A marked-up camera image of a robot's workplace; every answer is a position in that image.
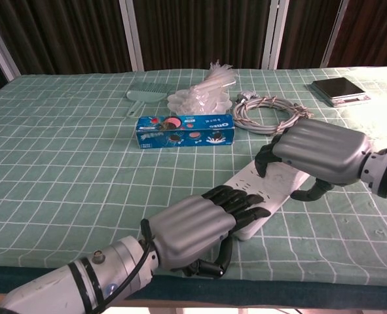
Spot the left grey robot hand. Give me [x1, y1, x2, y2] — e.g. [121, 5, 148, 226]
[139, 184, 272, 279]

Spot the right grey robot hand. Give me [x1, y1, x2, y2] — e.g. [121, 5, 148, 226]
[253, 119, 377, 201]

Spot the white power strip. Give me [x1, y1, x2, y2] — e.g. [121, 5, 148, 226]
[226, 158, 310, 241]

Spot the silver digital kitchen scale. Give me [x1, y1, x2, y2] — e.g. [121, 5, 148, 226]
[309, 77, 373, 108]

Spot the blue Oreo cookie box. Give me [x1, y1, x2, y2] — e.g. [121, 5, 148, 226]
[135, 114, 236, 150]

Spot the green checkered tablecloth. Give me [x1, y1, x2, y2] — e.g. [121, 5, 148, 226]
[0, 66, 387, 286]

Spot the clear plastic straw bag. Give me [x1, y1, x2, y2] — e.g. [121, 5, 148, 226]
[181, 60, 238, 114]

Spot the grey cable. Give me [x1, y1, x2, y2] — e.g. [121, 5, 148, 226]
[233, 92, 314, 135]

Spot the white folding screen frame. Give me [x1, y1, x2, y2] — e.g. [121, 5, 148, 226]
[0, 0, 350, 81]

